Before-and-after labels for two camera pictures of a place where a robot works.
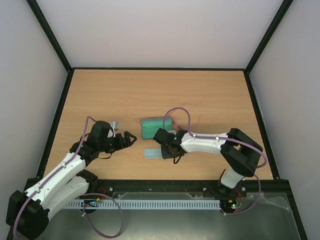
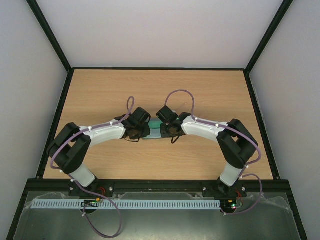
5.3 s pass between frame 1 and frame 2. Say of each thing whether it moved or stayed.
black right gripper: moved
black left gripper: moved
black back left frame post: stayed
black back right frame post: stayed
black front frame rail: stayed
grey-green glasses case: stayed
